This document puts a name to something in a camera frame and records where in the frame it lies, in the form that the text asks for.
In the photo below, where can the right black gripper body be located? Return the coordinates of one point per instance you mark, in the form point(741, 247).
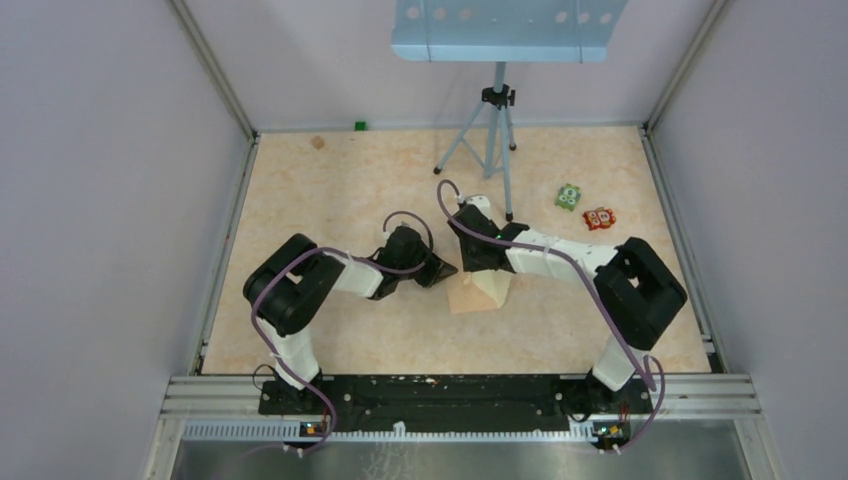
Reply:
point(472, 262)

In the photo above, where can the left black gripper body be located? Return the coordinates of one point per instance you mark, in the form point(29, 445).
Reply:
point(418, 257)

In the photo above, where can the cream paper letter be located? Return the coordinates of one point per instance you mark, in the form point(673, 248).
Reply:
point(494, 285)

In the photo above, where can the peach envelope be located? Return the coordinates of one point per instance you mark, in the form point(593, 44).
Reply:
point(463, 296)

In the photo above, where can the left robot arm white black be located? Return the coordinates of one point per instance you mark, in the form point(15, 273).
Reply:
point(289, 288)

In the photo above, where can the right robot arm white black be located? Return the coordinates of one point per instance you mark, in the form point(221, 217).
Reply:
point(637, 294)

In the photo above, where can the green toy block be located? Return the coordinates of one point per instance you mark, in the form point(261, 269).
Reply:
point(568, 197)

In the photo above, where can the red toy block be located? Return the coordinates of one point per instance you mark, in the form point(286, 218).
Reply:
point(599, 219)

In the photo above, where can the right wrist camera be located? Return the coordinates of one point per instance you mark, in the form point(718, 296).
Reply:
point(481, 202)

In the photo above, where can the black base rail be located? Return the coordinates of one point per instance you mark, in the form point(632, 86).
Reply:
point(506, 403)

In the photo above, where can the white cable duct strip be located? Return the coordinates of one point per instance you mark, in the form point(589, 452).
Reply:
point(289, 431)

